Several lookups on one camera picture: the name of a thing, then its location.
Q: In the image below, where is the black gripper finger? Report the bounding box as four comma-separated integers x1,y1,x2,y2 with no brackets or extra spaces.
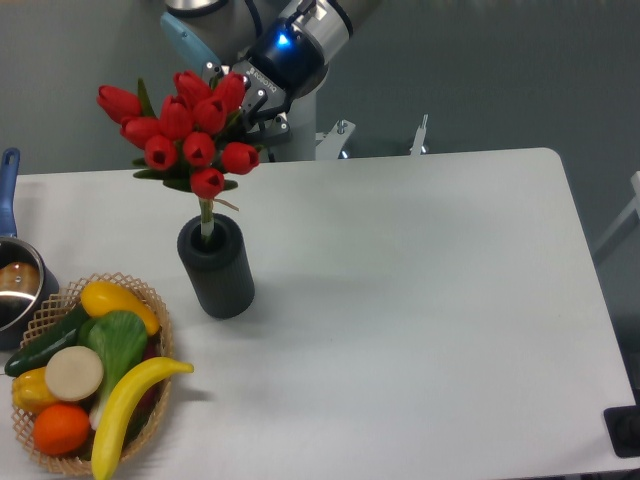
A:
240,89,292,145
201,61,224,83

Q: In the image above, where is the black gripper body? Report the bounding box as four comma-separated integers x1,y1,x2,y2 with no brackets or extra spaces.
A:
232,20,328,113

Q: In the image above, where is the red tulip bouquet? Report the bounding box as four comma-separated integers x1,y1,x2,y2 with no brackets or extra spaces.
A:
96,70,260,249

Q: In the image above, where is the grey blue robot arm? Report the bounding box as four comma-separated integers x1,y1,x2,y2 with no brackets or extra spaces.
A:
160,0,380,146

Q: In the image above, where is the dark grey ribbed vase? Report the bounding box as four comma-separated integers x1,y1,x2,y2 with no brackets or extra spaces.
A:
177,214,255,320

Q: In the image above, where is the yellow squash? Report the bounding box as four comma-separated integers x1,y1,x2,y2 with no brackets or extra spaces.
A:
80,281,160,337

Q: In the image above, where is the green leafy vegetable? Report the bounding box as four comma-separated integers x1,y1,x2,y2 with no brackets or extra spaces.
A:
78,310,148,431

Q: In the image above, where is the woven wicker basket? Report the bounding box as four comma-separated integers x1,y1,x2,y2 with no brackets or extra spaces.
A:
11,272,174,477

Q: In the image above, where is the dark green cucumber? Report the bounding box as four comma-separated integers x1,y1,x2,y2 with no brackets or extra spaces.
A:
4,304,89,377

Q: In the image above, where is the beige round disc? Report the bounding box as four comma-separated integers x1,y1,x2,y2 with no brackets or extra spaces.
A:
45,346,104,402

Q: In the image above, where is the yellow banana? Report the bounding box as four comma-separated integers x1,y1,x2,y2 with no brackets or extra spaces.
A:
91,357,195,480

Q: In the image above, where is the yellow bell pepper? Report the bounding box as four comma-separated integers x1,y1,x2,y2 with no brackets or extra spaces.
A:
12,367,59,414

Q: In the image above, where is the white object right edge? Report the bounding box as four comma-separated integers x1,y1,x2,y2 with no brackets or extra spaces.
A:
592,171,639,265

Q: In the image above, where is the orange fruit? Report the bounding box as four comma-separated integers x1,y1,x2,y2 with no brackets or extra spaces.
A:
32,403,90,456

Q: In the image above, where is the black device at edge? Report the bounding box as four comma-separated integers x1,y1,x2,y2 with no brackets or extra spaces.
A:
603,405,639,458

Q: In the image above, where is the blue handled saucepan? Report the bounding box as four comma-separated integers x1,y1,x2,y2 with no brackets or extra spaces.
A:
1,148,59,351

